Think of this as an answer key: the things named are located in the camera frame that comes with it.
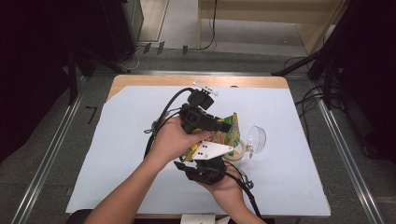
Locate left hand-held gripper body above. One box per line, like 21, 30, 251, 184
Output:
178, 79, 219, 135

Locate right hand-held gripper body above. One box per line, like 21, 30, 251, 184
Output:
186, 140, 234, 187

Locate yellow green sauce pouch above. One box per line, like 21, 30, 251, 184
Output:
178, 111, 242, 163

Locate clear jar with beige clasp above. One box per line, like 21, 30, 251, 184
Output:
221, 125, 268, 168

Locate person's left hand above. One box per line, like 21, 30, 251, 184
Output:
146, 116, 213, 171

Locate person's right hand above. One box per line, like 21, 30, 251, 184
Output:
200, 172, 248, 210

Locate white paper box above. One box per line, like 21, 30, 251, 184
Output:
179, 213, 232, 224

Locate white paper mat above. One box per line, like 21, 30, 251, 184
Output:
64, 85, 332, 217

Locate black cabinet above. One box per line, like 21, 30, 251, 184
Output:
102, 0, 145, 63

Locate black metal stand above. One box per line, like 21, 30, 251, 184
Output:
65, 43, 126, 105

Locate black tripod stand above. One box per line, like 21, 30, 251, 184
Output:
270, 0, 368, 110

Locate light wooden shelf unit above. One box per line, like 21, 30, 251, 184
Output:
197, 0, 347, 56

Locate dark curtain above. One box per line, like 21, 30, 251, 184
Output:
0, 0, 106, 163
332, 0, 396, 163

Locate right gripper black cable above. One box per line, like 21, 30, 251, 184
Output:
223, 161, 264, 219

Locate white floor cable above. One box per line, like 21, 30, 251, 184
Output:
119, 46, 142, 71

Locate black floor cables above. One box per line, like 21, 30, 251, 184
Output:
283, 55, 344, 147

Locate black hanging cable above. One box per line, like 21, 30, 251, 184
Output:
198, 0, 219, 51

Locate metal floor rail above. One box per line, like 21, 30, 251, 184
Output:
10, 74, 87, 224
313, 92, 386, 224

